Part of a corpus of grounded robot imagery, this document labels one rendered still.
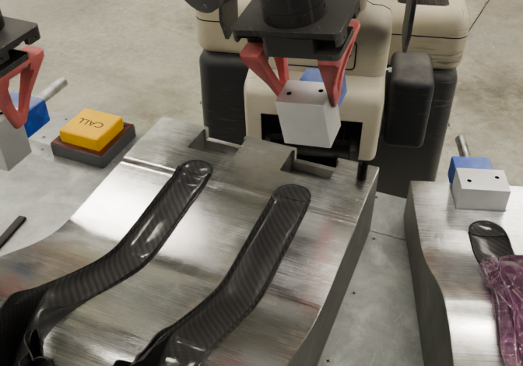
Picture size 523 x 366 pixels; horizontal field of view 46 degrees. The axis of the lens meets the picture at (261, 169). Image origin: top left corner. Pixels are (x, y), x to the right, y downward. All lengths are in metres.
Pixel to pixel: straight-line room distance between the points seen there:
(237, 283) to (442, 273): 0.18
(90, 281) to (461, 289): 0.31
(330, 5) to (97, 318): 0.32
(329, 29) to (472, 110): 2.04
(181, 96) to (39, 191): 1.75
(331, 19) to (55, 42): 2.59
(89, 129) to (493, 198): 0.50
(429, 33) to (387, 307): 0.71
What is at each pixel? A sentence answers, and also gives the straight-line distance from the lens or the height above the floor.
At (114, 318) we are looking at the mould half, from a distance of 0.47.
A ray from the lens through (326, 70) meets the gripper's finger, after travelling 0.55.
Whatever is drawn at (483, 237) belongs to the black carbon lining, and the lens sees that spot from 0.66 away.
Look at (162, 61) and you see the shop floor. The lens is 2.79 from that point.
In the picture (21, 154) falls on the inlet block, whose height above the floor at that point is 0.91.
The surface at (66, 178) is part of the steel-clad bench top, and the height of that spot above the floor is 0.80.
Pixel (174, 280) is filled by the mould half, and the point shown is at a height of 0.89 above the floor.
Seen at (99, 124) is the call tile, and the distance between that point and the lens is 0.84.
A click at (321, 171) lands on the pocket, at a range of 0.67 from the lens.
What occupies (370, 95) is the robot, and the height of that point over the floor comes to 0.80.
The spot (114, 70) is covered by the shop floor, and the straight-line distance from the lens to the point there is 2.76.
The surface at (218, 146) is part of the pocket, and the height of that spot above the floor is 0.87.
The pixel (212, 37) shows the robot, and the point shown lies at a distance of 1.28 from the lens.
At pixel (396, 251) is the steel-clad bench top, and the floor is 0.80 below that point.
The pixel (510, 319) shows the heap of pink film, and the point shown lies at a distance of 0.52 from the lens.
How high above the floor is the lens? 1.28
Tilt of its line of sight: 38 degrees down
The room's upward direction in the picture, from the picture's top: straight up
